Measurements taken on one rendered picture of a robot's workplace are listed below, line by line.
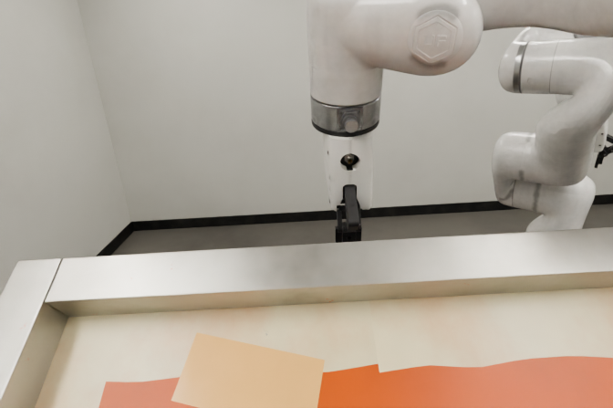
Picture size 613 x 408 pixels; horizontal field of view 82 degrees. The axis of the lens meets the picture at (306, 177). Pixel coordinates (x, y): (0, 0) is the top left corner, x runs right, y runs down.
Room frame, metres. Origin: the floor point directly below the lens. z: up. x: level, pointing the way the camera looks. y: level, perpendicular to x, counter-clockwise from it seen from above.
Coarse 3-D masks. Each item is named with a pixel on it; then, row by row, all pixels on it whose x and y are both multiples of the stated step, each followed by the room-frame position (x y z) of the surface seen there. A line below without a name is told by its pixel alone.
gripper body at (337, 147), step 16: (320, 128) 0.37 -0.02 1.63; (368, 128) 0.36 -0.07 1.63; (336, 144) 0.35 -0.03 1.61; (352, 144) 0.35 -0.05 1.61; (368, 144) 0.35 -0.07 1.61; (336, 160) 0.36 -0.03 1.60; (352, 160) 0.36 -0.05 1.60; (368, 160) 0.36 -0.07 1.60; (336, 176) 0.36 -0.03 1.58; (352, 176) 0.36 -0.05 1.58; (368, 176) 0.36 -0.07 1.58; (336, 192) 0.36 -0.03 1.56; (368, 192) 0.36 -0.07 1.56; (336, 208) 0.37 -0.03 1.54; (368, 208) 0.37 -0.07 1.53
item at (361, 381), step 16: (352, 368) 0.20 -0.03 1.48; (368, 368) 0.20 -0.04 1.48; (112, 384) 0.20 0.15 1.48; (128, 384) 0.20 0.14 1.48; (144, 384) 0.20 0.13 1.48; (160, 384) 0.20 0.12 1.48; (176, 384) 0.20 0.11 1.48; (336, 384) 0.19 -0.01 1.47; (352, 384) 0.19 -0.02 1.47; (368, 384) 0.19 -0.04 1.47; (112, 400) 0.19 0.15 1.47; (128, 400) 0.19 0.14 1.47; (144, 400) 0.19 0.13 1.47; (160, 400) 0.19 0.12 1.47; (320, 400) 0.19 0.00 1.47; (336, 400) 0.19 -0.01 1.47; (352, 400) 0.19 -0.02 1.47; (368, 400) 0.19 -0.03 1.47
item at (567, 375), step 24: (528, 360) 0.20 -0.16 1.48; (552, 360) 0.20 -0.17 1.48; (576, 360) 0.20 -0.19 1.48; (600, 360) 0.20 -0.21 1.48; (384, 384) 0.19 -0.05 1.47; (408, 384) 0.19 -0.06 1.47; (432, 384) 0.19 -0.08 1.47; (456, 384) 0.19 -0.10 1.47; (480, 384) 0.19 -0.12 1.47; (504, 384) 0.19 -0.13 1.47; (528, 384) 0.19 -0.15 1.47; (552, 384) 0.19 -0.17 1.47; (576, 384) 0.19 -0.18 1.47; (600, 384) 0.19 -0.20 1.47
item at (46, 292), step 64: (128, 256) 0.26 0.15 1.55; (192, 256) 0.26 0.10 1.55; (256, 256) 0.25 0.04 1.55; (320, 256) 0.25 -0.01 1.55; (384, 256) 0.25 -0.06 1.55; (448, 256) 0.24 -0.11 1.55; (512, 256) 0.24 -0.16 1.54; (576, 256) 0.24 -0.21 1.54; (0, 320) 0.22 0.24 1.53; (64, 320) 0.24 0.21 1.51; (0, 384) 0.18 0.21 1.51
